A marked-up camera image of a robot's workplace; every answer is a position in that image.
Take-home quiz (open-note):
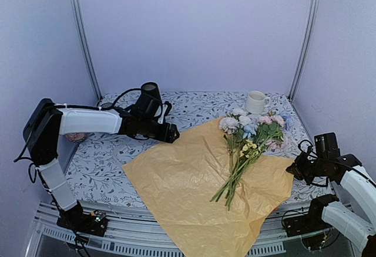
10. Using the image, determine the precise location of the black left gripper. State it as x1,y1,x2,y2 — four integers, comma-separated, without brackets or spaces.
139,117,180,143

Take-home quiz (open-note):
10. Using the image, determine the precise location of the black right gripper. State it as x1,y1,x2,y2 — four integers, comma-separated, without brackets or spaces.
287,151,328,185

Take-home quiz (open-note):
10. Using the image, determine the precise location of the orange wrapping paper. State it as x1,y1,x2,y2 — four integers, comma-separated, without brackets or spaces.
123,120,293,256

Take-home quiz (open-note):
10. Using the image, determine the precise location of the artificial flower bouquet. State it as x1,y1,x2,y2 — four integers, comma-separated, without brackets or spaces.
211,109,292,211

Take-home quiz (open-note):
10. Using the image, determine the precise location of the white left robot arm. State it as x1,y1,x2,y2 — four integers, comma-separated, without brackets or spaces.
22,92,180,230

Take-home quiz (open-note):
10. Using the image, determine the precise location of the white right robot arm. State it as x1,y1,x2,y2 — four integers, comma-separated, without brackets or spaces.
281,133,375,256

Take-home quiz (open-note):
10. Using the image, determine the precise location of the tall black vase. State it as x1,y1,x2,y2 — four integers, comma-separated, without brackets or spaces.
141,82,161,100

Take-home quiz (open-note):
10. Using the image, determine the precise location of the cream ceramic mug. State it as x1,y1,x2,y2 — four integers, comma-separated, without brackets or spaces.
245,91,270,114

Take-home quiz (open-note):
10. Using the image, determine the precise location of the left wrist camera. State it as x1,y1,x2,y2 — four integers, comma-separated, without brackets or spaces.
157,102,172,124

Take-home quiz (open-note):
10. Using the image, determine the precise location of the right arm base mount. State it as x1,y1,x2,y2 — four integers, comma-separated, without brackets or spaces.
281,194,340,251

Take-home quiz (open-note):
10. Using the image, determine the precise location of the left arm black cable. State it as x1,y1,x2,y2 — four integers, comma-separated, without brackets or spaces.
14,88,143,181

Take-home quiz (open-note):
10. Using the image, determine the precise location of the aluminium front rail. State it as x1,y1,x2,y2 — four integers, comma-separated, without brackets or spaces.
24,202,360,256

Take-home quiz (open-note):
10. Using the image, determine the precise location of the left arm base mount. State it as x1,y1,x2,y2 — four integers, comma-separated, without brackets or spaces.
56,202,108,237

